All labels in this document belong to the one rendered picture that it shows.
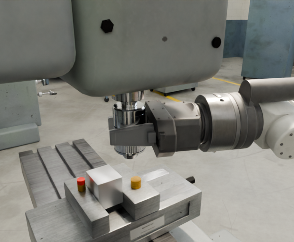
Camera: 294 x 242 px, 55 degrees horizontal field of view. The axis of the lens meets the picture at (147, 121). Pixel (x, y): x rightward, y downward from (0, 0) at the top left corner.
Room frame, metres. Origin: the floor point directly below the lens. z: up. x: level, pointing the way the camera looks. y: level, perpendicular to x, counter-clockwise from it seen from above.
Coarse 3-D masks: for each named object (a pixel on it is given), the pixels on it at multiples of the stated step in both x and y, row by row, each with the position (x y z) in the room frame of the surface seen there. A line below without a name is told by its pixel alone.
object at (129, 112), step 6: (120, 102) 0.39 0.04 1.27; (138, 102) 0.39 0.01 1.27; (114, 108) 0.37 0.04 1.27; (120, 108) 0.36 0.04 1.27; (126, 108) 0.36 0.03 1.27; (132, 108) 0.36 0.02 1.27; (138, 108) 0.36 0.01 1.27; (144, 108) 0.37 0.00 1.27; (114, 114) 0.37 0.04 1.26; (120, 114) 0.36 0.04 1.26; (126, 114) 0.35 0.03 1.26; (132, 114) 0.36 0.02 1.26; (138, 114) 0.36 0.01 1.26
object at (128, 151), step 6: (144, 114) 0.37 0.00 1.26; (114, 120) 0.37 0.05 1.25; (120, 120) 0.36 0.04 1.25; (126, 120) 0.36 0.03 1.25; (132, 120) 0.36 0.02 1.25; (138, 120) 0.36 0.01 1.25; (144, 120) 0.37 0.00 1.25; (114, 126) 0.37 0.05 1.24; (120, 126) 0.36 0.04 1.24; (126, 126) 0.35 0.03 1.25; (120, 150) 0.36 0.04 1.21; (126, 150) 0.36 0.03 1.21; (132, 150) 0.36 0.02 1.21; (138, 150) 0.36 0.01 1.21; (144, 150) 0.37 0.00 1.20
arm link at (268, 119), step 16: (256, 80) 0.39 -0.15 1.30; (272, 80) 0.39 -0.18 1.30; (288, 80) 0.39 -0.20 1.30; (240, 96) 0.39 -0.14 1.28; (256, 96) 0.38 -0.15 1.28; (272, 96) 0.38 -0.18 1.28; (288, 96) 0.39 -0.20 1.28; (240, 112) 0.37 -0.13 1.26; (256, 112) 0.37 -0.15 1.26; (272, 112) 0.38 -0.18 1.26; (288, 112) 0.38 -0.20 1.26; (256, 128) 0.36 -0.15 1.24; (272, 128) 0.37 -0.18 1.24; (288, 128) 0.35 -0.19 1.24; (240, 144) 0.37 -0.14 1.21; (272, 144) 0.36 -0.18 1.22; (288, 144) 0.35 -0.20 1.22
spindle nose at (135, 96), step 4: (132, 92) 0.36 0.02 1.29; (136, 92) 0.36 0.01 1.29; (140, 92) 0.36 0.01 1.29; (144, 92) 0.37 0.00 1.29; (112, 96) 0.37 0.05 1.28; (116, 96) 0.36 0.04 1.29; (120, 96) 0.36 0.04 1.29; (124, 96) 0.35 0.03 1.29; (128, 96) 0.35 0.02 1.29; (132, 96) 0.36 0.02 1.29; (136, 96) 0.36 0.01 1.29; (140, 96) 0.36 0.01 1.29; (144, 96) 0.37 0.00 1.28; (116, 100) 0.36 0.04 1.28; (120, 100) 0.36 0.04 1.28; (124, 100) 0.36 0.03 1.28; (128, 100) 0.35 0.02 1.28; (132, 100) 0.36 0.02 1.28; (136, 100) 0.36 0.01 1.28; (140, 100) 0.36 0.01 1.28
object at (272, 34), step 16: (256, 0) 6.11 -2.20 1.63; (272, 0) 5.91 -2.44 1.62; (288, 0) 5.73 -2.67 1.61; (256, 16) 6.09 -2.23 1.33; (272, 16) 5.88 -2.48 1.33; (288, 16) 5.70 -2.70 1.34; (256, 32) 6.06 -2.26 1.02; (272, 32) 5.86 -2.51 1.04; (288, 32) 5.67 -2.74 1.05; (256, 48) 6.03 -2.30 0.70; (272, 48) 5.82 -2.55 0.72; (288, 48) 5.64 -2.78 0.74; (256, 64) 6.00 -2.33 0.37; (272, 64) 5.79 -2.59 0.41; (288, 64) 5.74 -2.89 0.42
